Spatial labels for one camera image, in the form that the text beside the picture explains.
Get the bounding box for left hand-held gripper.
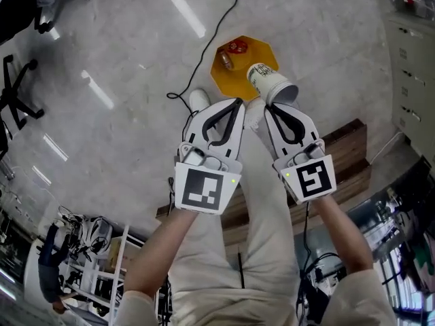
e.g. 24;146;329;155
173;97;246;216

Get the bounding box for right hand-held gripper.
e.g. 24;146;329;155
264;103;338;206

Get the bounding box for yellow waste bin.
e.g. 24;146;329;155
209;34;281;103

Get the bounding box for white paper cup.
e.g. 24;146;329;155
245;61;300;107

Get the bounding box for person's left forearm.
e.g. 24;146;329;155
124;208;200;297

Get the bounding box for person's right forearm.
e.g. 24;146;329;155
313;195;375;278

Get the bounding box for brown wooden bench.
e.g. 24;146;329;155
156;117;372;248

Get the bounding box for brown bottle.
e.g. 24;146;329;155
217;48;236;71

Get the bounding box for person's cream trousers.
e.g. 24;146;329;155
165;127;301;326

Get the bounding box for grey metal lockers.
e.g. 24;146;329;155
385;14;435;146

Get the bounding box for person's cream printed shirt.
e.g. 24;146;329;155
114;269;399;326

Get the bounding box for white metal rack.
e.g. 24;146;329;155
63;223;145;326

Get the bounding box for black floor cable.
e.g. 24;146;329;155
166;0;246;115

